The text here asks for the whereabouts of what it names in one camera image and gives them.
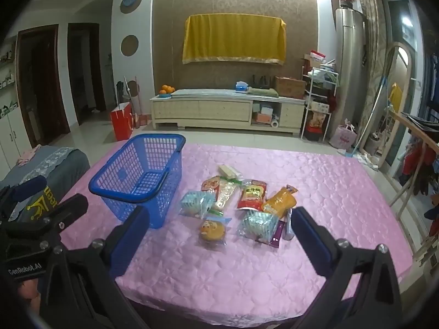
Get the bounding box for pink gift bag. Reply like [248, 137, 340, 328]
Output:
[329, 119, 357, 151]

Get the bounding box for orange snack bag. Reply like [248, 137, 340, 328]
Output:
[261, 186, 297, 219]

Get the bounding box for purple snack packet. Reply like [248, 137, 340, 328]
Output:
[269, 221, 285, 249]

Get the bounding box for pile of oranges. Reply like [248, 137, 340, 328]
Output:
[159, 85, 175, 94]

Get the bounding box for blue wafer bar packet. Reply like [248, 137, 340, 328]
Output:
[283, 208, 295, 241]

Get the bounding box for blue plastic basket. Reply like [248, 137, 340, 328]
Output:
[89, 134, 186, 229]

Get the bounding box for silver standing air conditioner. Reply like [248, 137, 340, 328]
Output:
[332, 7, 367, 127]

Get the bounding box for person's left hand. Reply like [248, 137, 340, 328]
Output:
[19, 279, 41, 307]

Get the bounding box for light blue cupcake pack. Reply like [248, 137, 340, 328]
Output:
[238, 210, 280, 244]
[180, 191, 216, 218]

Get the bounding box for white metal shelf rack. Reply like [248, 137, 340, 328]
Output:
[301, 63, 339, 143]

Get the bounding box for brown cardboard box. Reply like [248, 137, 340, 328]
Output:
[275, 76, 306, 100]

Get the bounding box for small white cracker pack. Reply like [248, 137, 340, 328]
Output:
[218, 164, 237, 179]

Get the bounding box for red paper bag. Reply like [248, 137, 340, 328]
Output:
[110, 103, 133, 141]

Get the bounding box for yellow cartoon bun pack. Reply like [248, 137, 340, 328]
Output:
[199, 216, 231, 248]

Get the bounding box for yellow cloth covered TV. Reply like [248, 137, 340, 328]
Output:
[182, 13, 286, 65]

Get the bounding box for blue plastic container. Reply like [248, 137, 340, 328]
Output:
[235, 81, 249, 92]

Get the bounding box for red beef tripe snack bag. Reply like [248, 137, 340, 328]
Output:
[237, 179, 267, 211]

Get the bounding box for cream TV cabinet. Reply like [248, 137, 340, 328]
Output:
[150, 89, 305, 135]

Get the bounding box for long cracker pack green ends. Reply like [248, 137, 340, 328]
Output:
[210, 175, 241, 215]

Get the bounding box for pink quilted tablecloth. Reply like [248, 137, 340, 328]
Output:
[62, 134, 412, 328]

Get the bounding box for orange chocolate bar wrapper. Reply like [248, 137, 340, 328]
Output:
[286, 184, 298, 195]

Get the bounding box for red cartoon snack bag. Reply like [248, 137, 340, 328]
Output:
[201, 175, 221, 194]

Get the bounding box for green folded cloth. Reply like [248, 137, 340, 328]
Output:
[247, 87, 279, 98]

